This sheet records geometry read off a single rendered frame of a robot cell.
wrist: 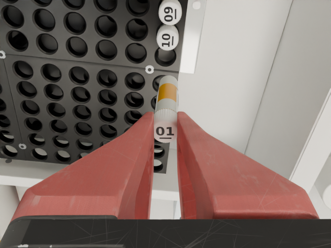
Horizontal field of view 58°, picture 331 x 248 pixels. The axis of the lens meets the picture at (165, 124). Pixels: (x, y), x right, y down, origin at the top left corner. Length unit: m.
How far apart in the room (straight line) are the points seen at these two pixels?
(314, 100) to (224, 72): 0.09
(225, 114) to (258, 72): 0.05
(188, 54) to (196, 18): 0.03
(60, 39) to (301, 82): 0.15
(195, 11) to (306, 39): 0.08
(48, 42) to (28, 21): 0.04
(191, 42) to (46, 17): 0.10
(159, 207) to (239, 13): 0.33
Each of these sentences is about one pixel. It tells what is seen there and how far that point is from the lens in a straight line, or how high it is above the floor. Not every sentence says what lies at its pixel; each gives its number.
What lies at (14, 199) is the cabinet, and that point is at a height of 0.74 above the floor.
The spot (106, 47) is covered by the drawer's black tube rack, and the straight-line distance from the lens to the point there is 0.22.
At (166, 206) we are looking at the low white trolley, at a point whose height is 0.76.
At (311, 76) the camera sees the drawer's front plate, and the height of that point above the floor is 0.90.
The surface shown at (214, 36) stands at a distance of 0.25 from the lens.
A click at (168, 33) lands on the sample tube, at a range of 0.17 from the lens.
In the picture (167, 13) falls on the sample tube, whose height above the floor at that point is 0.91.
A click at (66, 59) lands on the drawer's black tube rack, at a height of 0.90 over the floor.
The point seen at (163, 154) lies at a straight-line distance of 0.23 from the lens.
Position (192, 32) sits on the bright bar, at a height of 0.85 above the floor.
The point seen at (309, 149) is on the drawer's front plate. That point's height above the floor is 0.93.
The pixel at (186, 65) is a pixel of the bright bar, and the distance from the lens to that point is 0.25.
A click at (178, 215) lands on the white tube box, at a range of 0.44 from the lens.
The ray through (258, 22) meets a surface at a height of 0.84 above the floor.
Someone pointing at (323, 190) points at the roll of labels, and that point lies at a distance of 0.44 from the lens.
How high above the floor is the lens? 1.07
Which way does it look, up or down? 56 degrees down
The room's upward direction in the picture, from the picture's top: 176 degrees counter-clockwise
